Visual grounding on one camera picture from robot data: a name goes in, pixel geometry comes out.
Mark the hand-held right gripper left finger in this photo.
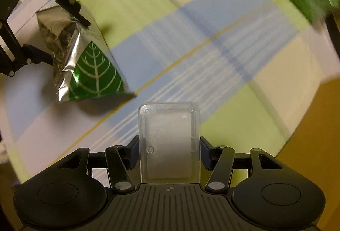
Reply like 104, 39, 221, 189
56, 135, 141, 191

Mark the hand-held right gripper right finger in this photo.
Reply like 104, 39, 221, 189
200, 136, 285, 193

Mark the clear plastic case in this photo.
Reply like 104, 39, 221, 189
139, 101, 201, 184

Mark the silver foil bag green leaf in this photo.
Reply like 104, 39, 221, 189
36, 5, 137, 102

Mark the checked tablecloth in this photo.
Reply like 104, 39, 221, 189
0, 0, 332, 186

